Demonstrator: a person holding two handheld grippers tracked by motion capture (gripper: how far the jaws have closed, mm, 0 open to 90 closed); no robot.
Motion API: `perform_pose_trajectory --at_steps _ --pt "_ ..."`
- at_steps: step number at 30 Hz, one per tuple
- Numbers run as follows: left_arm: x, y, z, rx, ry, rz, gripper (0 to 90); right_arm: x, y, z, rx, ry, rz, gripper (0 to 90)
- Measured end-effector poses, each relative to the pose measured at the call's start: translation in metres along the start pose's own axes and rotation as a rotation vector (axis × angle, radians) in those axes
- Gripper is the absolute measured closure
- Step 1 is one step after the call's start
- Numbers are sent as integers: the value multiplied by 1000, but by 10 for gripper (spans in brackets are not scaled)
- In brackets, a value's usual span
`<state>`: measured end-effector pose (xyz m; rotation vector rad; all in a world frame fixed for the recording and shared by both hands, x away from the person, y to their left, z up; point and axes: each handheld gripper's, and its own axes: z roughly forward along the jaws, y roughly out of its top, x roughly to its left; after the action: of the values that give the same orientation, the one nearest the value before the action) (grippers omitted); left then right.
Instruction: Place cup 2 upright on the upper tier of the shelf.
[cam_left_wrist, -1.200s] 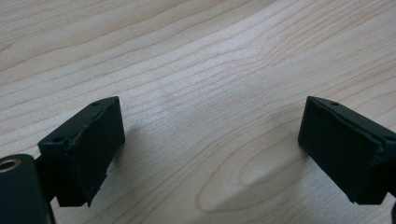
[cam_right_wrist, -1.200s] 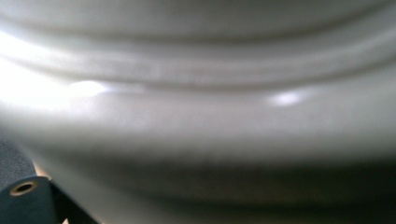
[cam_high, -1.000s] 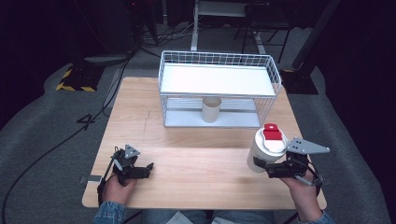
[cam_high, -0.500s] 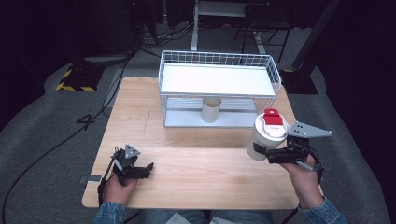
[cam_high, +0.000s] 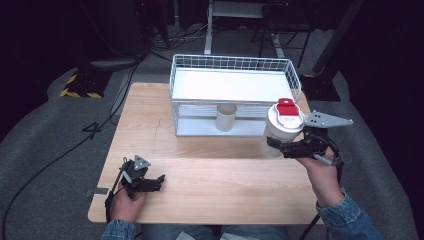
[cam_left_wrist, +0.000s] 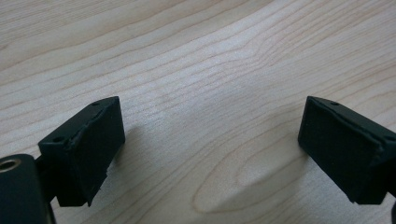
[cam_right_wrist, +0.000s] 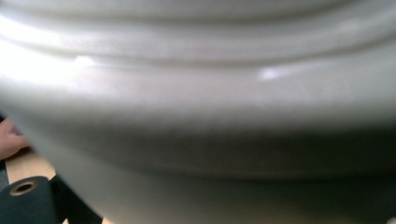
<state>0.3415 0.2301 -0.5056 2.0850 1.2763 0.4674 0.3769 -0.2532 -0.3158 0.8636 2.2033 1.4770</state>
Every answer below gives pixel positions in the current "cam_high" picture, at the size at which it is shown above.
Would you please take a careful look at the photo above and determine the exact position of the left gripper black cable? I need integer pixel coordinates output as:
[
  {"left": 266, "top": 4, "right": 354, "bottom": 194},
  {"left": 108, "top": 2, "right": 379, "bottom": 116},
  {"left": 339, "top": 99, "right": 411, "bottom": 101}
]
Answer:
[{"left": 104, "top": 168, "right": 125, "bottom": 224}]

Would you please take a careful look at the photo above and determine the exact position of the white metal desk frame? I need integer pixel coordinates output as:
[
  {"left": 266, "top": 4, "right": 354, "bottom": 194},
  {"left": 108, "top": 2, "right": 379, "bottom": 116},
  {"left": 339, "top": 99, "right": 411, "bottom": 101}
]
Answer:
[{"left": 203, "top": 0, "right": 286, "bottom": 59}]

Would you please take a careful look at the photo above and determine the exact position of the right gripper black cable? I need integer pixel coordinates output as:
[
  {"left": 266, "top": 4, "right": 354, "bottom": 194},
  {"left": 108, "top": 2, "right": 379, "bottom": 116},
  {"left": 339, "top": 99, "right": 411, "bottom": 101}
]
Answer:
[{"left": 298, "top": 134, "right": 345, "bottom": 240}]

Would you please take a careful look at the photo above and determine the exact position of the grey stand base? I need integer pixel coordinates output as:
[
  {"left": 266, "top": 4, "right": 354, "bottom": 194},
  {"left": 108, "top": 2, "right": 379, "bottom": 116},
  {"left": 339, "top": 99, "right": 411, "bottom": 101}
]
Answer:
[{"left": 89, "top": 57, "right": 140, "bottom": 70}]

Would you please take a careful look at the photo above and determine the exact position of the bundle of floor cables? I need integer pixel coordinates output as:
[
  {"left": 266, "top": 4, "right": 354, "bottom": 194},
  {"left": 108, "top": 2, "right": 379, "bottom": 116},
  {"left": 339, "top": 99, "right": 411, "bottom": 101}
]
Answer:
[{"left": 149, "top": 22, "right": 210, "bottom": 52}]

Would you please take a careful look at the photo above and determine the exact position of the white wire shelf rack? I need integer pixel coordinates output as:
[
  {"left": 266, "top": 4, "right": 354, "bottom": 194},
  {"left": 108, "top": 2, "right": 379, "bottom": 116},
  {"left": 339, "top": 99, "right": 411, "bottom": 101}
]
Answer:
[{"left": 169, "top": 53, "right": 303, "bottom": 138}]

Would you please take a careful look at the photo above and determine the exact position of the person's left leg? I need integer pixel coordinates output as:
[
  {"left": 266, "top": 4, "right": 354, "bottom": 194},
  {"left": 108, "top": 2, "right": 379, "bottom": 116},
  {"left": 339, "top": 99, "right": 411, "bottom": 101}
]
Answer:
[{"left": 141, "top": 224, "right": 214, "bottom": 240}]

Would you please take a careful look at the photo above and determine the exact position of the white cup with red lid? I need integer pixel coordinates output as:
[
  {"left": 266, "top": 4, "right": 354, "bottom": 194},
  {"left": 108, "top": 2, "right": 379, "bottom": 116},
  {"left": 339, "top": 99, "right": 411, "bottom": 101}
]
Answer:
[{"left": 260, "top": 97, "right": 306, "bottom": 159}]

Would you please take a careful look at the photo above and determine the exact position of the person's right leg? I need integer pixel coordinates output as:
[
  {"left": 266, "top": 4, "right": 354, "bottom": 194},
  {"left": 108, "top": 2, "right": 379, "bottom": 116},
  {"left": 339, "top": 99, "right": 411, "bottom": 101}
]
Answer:
[{"left": 220, "top": 225, "right": 290, "bottom": 240}]

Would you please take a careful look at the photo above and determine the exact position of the beige paper cup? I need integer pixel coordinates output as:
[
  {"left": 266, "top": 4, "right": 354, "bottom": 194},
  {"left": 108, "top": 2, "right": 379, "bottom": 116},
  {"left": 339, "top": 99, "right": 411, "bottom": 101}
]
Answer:
[{"left": 215, "top": 103, "right": 238, "bottom": 133}]

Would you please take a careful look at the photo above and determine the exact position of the black stand with base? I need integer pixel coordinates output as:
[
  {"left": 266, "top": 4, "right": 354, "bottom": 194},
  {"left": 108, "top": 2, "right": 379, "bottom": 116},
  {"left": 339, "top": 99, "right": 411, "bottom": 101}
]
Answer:
[{"left": 299, "top": 0, "right": 365, "bottom": 103}]

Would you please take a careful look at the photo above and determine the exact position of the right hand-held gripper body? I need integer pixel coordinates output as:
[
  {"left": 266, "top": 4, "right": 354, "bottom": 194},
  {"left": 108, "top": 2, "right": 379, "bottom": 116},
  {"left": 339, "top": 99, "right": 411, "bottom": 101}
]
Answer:
[{"left": 280, "top": 110, "right": 354, "bottom": 166}]

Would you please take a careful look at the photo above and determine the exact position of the person's leg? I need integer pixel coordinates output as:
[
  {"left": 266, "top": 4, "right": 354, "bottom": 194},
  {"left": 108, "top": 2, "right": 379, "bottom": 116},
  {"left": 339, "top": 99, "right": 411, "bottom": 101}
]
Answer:
[
  {"left": 141, "top": 224, "right": 214, "bottom": 240},
  {"left": 220, "top": 225, "right": 290, "bottom": 240}
]

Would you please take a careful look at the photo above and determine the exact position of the black chair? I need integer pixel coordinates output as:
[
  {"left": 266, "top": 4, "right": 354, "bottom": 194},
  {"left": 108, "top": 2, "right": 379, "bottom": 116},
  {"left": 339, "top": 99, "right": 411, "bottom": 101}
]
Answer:
[{"left": 249, "top": 2, "right": 315, "bottom": 68}]

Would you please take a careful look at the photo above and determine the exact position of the long black floor cable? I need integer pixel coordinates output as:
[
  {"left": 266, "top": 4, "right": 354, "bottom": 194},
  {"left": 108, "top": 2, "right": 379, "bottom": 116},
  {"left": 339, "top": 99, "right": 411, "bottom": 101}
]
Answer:
[{"left": 1, "top": 54, "right": 146, "bottom": 240}]

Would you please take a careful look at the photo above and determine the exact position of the person's right hand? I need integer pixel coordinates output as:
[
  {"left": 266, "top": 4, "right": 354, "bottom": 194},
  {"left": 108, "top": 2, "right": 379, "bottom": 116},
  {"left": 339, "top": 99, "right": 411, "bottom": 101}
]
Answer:
[{"left": 295, "top": 146, "right": 346, "bottom": 208}]

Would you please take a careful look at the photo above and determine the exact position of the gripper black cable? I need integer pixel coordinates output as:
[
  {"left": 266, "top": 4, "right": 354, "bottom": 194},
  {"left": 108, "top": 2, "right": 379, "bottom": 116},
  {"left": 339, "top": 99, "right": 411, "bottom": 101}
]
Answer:
[
  {"left": 298, "top": 134, "right": 345, "bottom": 240},
  {"left": 104, "top": 168, "right": 125, "bottom": 224}
]

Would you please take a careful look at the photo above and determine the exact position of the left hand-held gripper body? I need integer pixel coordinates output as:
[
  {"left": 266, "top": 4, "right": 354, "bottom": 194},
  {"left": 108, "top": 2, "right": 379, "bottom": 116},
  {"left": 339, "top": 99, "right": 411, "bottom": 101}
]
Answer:
[{"left": 118, "top": 154, "right": 152, "bottom": 198}]

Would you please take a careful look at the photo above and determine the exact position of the person's left hand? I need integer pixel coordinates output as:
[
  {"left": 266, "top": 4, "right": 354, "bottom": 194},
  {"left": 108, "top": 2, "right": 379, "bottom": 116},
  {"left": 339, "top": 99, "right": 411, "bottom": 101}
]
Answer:
[{"left": 109, "top": 185, "right": 150, "bottom": 224}]

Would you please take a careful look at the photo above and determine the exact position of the black yellow striped base plate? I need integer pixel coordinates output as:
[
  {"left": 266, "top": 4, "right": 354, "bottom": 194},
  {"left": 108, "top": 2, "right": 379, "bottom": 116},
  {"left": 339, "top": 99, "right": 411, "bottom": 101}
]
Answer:
[{"left": 59, "top": 68, "right": 113, "bottom": 100}]

